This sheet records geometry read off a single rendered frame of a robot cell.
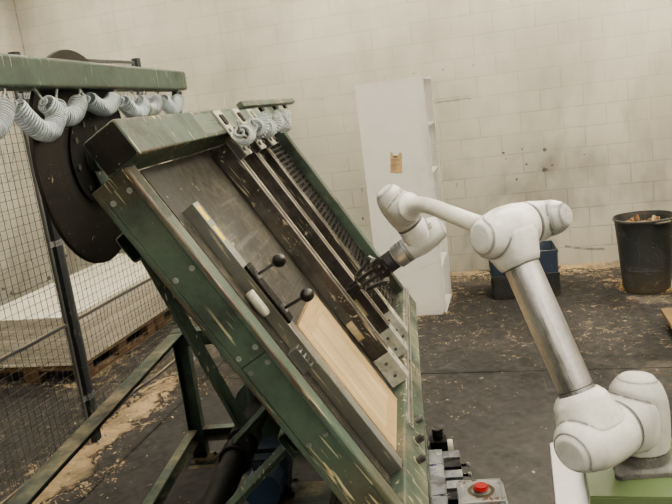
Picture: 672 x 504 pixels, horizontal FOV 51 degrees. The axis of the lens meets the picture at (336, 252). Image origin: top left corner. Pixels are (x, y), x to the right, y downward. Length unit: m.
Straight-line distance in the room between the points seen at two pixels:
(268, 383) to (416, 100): 4.52
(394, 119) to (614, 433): 4.43
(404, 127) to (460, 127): 1.45
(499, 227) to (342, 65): 5.75
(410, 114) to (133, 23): 3.66
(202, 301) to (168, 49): 6.67
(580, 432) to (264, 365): 0.83
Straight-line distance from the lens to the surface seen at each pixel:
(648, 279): 6.63
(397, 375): 2.67
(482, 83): 7.42
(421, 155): 6.09
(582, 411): 2.01
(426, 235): 2.54
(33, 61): 2.49
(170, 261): 1.74
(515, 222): 2.02
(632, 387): 2.15
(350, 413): 2.06
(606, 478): 2.24
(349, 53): 7.60
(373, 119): 6.13
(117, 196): 1.76
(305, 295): 1.91
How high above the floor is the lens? 1.94
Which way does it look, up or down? 12 degrees down
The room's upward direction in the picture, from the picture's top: 7 degrees counter-clockwise
